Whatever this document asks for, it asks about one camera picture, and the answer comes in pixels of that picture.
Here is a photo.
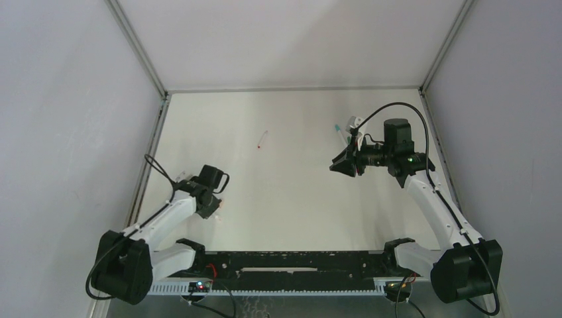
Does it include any left camera cable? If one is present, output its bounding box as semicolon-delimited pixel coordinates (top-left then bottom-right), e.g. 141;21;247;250
85;154;230;301

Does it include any perforated cable tray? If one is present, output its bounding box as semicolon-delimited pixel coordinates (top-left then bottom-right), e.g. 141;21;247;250
147;279;391;297

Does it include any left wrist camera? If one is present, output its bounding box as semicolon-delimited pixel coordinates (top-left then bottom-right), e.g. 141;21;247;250
175;171;194;183

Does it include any camera cable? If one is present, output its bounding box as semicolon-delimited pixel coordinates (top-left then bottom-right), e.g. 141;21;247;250
85;154;230;301
353;102;502;317

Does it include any white teal marker pen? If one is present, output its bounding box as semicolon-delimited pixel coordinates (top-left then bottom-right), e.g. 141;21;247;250
335;125;349;146

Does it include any right camera cable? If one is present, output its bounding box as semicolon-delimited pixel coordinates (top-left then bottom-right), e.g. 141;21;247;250
353;102;502;317

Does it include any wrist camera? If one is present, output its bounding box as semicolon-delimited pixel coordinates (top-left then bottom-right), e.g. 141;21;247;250
175;171;194;183
345;116;366;150

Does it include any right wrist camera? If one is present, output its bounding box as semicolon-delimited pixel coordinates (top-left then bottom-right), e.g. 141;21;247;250
345;116;366;150

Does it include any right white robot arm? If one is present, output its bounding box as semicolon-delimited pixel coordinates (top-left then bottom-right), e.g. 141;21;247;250
329;116;503;303

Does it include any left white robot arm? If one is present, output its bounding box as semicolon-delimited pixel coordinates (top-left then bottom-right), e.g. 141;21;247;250
85;165;230;305

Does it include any white red marker pen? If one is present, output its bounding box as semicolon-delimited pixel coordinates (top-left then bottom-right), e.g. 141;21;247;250
256;131;268;149

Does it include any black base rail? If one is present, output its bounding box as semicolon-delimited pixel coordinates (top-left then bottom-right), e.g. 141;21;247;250
171;241;415;288

